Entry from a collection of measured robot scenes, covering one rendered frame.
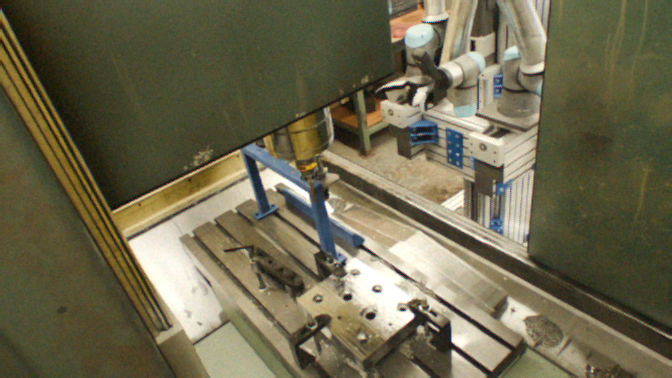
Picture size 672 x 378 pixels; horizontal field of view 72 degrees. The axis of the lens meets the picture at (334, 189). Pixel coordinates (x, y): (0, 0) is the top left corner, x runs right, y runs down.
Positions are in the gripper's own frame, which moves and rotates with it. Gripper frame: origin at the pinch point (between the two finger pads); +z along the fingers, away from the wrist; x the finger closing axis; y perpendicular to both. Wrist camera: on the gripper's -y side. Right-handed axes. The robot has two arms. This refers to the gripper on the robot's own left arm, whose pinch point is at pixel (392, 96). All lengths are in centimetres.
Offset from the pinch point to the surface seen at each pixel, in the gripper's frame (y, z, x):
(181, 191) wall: 50, 46, 94
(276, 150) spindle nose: -5.9, 41.8, -8.9
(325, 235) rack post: 41.3, 24.4, 10.9
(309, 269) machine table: 56, 31, 16
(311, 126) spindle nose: -10.4, 34.9, -14.2
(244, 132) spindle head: -18, 51, -19
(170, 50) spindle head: -35, 59, -20
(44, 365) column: -13, 90, -43
